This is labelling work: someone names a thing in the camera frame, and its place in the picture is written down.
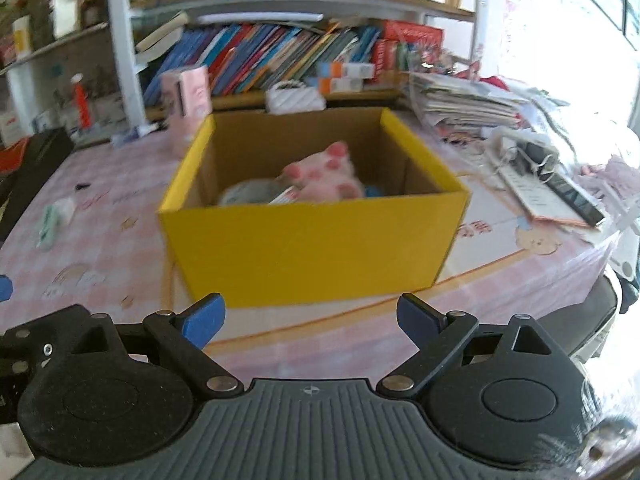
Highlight green white toy figure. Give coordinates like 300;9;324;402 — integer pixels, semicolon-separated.
36;197;76;250

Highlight pink plush pig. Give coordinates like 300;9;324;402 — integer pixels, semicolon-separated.
279;141;364;203

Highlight blue plastic bag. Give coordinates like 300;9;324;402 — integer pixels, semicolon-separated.
364;185;385;198

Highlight yellow tape roll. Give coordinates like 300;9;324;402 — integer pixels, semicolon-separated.
217;179;285;206

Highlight pink checkered tablecloth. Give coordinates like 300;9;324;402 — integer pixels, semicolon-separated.
1;107;617;382

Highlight yellow cardboard box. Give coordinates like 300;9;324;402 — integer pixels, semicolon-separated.
158;107;470;308

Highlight black keyboard case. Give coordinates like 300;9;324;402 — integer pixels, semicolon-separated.
1;128;75;243

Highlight white tube on table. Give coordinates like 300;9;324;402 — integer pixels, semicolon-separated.
110;122;160;148

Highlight stack of papers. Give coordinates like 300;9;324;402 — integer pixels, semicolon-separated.
407;73;526;132

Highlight pink cylindrical humidifier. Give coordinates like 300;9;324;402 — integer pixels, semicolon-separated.
160;65;212;151

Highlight white quilted handbag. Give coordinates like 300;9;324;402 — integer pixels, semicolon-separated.
265;80;326;115

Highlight red tassel ornament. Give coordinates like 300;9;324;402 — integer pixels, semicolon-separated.
70;73;92;130

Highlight orange white medicine boxes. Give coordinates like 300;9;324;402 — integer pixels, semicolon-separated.
314;62;375;94

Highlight row of colourful books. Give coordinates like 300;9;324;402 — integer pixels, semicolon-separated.
137;20;448;107

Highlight white bookshelf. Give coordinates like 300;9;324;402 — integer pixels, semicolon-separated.
0;0;492;131

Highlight white yellow cup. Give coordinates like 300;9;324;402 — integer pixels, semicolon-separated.
12;15;32;60

